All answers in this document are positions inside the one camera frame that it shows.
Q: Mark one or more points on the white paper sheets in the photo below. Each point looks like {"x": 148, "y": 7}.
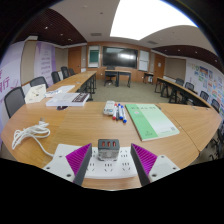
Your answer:
{"x": 61, "y": 89}

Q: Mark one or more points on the small dark object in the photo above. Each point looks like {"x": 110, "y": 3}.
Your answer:
{"x": 62, "y": 108}

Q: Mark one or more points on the brown wooden door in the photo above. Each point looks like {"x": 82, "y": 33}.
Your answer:
{"x": 159, "y": 66}
{"x": 74, "y": 60}

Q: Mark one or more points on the white remote control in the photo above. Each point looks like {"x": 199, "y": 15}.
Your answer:
{"x": 108, "y": 108}

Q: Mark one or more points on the narrow purple wall banner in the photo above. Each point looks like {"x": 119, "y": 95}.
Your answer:
{"x": 45, "y": 60}

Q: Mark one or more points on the green wall board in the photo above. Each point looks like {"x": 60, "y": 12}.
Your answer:
{"x": 94, "y": 56}

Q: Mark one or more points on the black whiteboard marker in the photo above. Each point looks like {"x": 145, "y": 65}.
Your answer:
{"x": 117, "y": 115}

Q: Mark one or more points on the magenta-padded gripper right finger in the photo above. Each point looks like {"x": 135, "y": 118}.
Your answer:
{"x": 146, "y": 160}

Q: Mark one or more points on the white and maroon book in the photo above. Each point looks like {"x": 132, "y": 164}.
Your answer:
{"x": 65, "y": 100}

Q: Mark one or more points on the white power strip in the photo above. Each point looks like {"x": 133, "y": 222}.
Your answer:
{"x": 111, "y": 169}

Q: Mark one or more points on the small wooden side table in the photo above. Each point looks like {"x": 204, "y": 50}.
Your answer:
{"x": 148, "y": 74}

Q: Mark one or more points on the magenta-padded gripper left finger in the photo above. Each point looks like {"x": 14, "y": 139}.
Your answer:
{"x": 78, "y": 160}

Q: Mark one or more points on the long wooden table row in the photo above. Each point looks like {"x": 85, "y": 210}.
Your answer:
{"x": 78, "y": 78}
{"x": 176, "y": 89}

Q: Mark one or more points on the wooden teacher desk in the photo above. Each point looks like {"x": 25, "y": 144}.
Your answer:
{"x": 118, "y": 72}

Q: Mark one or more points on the bright ceiling light panel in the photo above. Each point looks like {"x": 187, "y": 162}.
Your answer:
{"x": 146, "y": 18}

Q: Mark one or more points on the white wall board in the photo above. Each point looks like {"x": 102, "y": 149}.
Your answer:
{"x": 143, "y": 60}

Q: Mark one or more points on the white paper box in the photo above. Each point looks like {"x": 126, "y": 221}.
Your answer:
{"x": 35, "y": 94}

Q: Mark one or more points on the row of black office chairs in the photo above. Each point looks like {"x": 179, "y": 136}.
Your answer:
{"x": 14, "y": 100}
{"x": 215, "y": 105}

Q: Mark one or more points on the large black wall screen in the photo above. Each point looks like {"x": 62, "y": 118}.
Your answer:
{"x": 120, "y": 57}

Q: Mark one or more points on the large purple wall banner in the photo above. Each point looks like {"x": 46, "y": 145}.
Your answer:
{"x": 10, "y": 73}

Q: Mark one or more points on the black swivel chair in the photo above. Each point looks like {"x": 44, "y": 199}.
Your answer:
{"x": 110, "y": 77}

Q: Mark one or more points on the blue whiteboard marker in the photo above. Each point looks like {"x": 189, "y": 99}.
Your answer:
{"x": 123, "y": 116}
{"x": 120, "y": 112}

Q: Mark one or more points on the colourful wall picture display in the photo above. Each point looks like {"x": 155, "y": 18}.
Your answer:
{"x": 206, "y": 81}

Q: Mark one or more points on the green and white booklet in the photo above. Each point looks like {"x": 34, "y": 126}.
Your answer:
{"x": 150, "y": 121}

